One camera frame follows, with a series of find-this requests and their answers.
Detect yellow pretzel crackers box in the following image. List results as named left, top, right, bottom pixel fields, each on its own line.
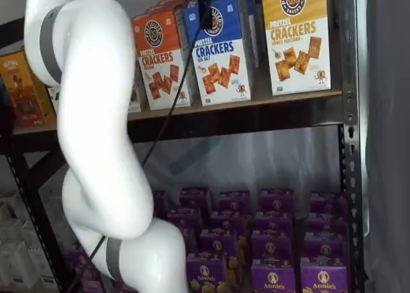
left=261, top=0, right=332, bottom=97

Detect purple Annie's snack box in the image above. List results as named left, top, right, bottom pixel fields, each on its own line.
left=309, top=192, right=349, bottom=216
left=254, top=210, right=294, bottom=233
left=306, top=212, right=349, bottom=238
left=186, top=253, right=247, bottom=293
left=209, top=210, right=247, bottom=232
left=251, top=262, right=296, bottom=293
left=179, top=187, right=213, bottom=210
left=259, top=188, right=294, bottom=213
left=302, top=233, right=349, bottom=267
left=300, top=264, right=349, bottom=293
left=65, top=241, right=110, bottom=293
left=166, top=208, right=203, bottom=232
left=152, top=190, right=168, bottom=220
left=251, top=230, right=294, bottom=264
left=217, top=190, right=251, bottom=213
left=200, top=228, right=240, bottom=256

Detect blue white pretzel crackers box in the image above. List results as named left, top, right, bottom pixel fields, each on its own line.
left=236, top=0, right=263, bottom=70
left=182, top=0, right=254, bottom=107

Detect wooden shelf board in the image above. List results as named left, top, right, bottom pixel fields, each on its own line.
left=12, top=89, right=343, bottom=135

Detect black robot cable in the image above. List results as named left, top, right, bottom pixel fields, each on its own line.
left=67, top=4, right=212, bottom=293

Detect orange brown snack box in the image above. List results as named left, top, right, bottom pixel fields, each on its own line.
left=0, top=51, right=56, bottom=130

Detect dark metal shelving frame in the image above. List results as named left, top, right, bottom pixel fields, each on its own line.
left=0, top=0, right=369, bottom=293

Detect orange pretzel crackers box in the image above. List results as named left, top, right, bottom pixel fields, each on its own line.
left=131, top=9, right=193, bottom=111
left=145, top=0, right=193, bottom=18

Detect white background carton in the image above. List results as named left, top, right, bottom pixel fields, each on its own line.
left=0, top=192, right=23, bottom=222
left=0, top=241, right=31, bottom=289
left=27, top=241, right=57, bottom=286

